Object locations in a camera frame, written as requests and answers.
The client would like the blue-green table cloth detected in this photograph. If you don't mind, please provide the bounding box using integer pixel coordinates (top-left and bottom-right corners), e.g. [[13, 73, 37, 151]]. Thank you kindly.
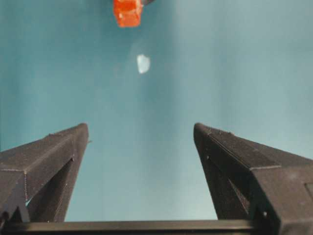
[[0, 0, 313, 222]]

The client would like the white paper scrap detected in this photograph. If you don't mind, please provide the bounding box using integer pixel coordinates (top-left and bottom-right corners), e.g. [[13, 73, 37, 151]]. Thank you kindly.
[[136, 54, 151, 74]]

